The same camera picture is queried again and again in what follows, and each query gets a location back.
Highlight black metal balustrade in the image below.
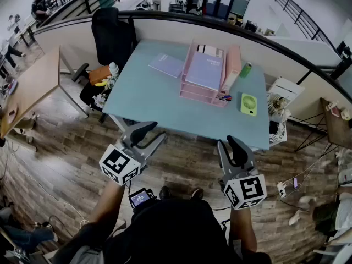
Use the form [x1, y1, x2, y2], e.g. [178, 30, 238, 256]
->
[274, 0, 339, 54]
[41, 0, 149, 27]

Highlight green portable fan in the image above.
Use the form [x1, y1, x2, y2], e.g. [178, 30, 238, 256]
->
[239, 92, 258, 117]

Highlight dark wooden side table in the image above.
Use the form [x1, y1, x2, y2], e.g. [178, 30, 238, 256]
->
[294, 97, 352, 152]

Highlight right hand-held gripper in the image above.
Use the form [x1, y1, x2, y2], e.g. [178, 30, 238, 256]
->
[217, 135, 267, 211]

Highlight dried flower bouquet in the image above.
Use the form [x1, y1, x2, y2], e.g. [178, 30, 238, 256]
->
[268, 95, 291, 120]

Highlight person's right forearm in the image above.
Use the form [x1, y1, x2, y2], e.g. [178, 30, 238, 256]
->
[228, 206, 258, 254]

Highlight orange cardboard box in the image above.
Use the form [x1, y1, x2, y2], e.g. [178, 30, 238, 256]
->
[87, 64, 112, 84]

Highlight pink paper tray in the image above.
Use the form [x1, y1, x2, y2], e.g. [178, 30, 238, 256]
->
[179, 38, 229, 108]

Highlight person's left forearm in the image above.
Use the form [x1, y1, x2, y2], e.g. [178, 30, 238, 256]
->
[81, 179, 130, 230]

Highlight white artificial flowers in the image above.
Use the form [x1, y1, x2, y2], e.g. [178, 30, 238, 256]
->
[92, 75, 116, 109]

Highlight black office chair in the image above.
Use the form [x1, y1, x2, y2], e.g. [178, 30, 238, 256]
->
[71, 7, 138, 123]

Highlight person's torso in black shirt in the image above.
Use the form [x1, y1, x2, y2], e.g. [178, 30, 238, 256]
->
[52, 198, 273, 264]

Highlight white power strip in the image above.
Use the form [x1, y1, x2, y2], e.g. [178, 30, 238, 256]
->
[276, 181, 287, 198]

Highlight black device with screen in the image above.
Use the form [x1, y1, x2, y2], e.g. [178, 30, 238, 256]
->
[128, 187, 157, 213]

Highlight person's right shoe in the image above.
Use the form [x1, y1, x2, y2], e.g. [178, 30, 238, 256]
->
[191, 188, 205, 202]

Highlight green bottle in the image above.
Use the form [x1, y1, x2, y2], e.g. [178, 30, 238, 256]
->
[238, 61, 252, 79]

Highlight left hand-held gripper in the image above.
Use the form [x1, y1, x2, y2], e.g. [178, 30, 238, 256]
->
[98, 121, 167, 186]

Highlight person's shoe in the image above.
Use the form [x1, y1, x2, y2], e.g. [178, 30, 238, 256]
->
[159, 185, 173, 200]
[191, 188, 205, 202]

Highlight large purple spiral notebook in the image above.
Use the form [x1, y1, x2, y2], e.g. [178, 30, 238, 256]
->
[184, 51, 224, 92]

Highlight person's left shoe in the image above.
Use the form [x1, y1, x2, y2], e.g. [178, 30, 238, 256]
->
[159, 185, 173, 200]

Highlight light wooden table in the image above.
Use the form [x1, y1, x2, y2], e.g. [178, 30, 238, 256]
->
[0, 45, 89, 140]

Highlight white grey striped book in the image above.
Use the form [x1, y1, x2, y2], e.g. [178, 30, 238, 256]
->
[195, 44, 225, 59]

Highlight dark glass door cabinet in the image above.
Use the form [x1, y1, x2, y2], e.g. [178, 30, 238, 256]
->
[205, 0, 239, 19]

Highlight small purple notebook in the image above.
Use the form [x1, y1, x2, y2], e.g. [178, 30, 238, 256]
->
[147, 52, 185, 79]

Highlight pink file box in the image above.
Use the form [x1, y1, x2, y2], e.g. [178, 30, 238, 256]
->
[221, 45, 242, 93]

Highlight black white patterned container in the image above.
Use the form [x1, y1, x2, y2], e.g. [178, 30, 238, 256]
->
[268, 119, 288, 145]

